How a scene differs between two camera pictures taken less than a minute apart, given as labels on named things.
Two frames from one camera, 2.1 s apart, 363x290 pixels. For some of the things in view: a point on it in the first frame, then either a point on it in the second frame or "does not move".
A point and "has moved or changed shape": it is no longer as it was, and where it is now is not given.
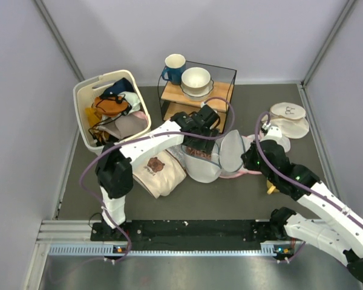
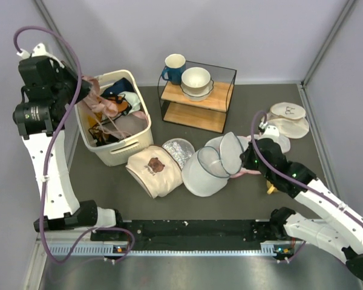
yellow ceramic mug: x=271 y=188 does not move
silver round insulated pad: x=177 y=151 does not move
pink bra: x=190 y=151 -> x=104 y=107
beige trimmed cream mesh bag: x=290 y=118 does not move
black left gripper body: x=202 y=144 -> x=66 y=86
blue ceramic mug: x=175 y=64 does not move
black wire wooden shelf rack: x=172 y=101 does not move
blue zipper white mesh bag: x=227 y=156 has moved or changed shape
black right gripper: x=247 y=159 does not move
